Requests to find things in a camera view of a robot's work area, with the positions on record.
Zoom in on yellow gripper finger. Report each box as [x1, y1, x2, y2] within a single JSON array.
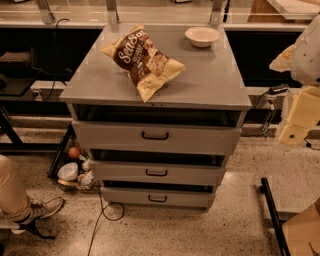
[[269, 45, 295, 72], [278, 85, 320, 146]]

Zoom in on grey top drawer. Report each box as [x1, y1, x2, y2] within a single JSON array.
[[72, 121, 241, 155]]

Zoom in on grey drawer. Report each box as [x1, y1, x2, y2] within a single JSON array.
[[72, 121, 241, 155], [89, 160, 225, 186], [100, 187, 215, 209]]

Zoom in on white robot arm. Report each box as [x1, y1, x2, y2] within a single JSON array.
[[269, 15, 320, 146]]

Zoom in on grey drawer cabinet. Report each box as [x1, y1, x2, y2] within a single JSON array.
[[59, 23, 253, 212]]

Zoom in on grey bottom drawer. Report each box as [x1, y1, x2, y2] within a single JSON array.
[[100, 187, 215, 209]]

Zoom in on grey middle drawer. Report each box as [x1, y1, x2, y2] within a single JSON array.
[[89, 160, 225, 186]]

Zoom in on black power adapter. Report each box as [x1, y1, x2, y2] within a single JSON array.
[[268, 84, 289, 95]]

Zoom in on white bowl on cabinet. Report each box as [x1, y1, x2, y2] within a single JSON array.
[[185, 27, 220, 48]]

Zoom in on cardboard box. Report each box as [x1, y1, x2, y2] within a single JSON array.
[[282, 198, 320, 256]]

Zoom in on brown yellow chip bag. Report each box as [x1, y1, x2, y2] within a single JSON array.
[[101, 24, 186, 102]]

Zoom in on red apple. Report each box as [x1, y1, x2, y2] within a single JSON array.
[[68, 147, 81, 159]]

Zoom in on white bowl in basket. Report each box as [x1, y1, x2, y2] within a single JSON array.
[[57, 162, 78, 181]]

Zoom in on person leg beige trousers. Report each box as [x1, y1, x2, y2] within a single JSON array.
[[0, 155, 31, 222]]

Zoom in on black metal frame bar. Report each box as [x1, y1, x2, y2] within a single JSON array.
[[259, 177, 291, 256]]

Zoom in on black floor cable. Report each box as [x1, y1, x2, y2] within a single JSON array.
[[87, 189, 126, 256]]

